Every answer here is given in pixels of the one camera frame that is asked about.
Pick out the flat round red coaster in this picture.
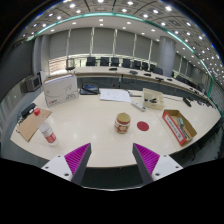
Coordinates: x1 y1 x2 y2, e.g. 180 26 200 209
136 120 150 132

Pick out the row of black office chairs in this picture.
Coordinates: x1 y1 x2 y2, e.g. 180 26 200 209
85 56 164 76

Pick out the grey-green tool in box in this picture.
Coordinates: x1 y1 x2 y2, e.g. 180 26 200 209
177 117 189 134

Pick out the large white cardboard box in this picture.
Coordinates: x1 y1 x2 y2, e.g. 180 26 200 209
42 73 80 108

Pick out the group of ceiling lights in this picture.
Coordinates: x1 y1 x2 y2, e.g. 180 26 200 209
21 0 224 81

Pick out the white paper sheet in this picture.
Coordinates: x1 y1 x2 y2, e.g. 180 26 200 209
99 87 132 103

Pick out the open red-sided cardboard box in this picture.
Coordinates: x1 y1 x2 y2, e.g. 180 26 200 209
161 109 198 147

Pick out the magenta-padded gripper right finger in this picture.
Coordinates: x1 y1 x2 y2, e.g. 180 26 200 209
132 142 184 185

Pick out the small grey monitor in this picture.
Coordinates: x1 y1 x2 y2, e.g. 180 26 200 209
20 74 42 94

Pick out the brown cardboard sheet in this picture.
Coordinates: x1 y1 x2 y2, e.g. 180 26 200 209
16 108 53 143

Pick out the black table microphone base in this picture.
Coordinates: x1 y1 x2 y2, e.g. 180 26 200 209
182 96 193 108

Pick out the group of black desk microphones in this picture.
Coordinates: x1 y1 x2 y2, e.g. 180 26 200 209
108 66 174 83

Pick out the beige compartment tray box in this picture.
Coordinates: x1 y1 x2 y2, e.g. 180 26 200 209
142 87 166 111

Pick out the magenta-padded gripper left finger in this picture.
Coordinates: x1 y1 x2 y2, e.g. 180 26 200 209
41 142 92 186

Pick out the long curved conference desk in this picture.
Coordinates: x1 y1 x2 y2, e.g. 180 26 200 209
49 65 214 101

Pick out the clear red-capped water bottle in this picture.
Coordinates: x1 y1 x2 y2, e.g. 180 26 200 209
33 107 58 147

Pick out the black desktop console device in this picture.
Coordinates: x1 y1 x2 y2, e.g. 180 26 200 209
79 83 101 96

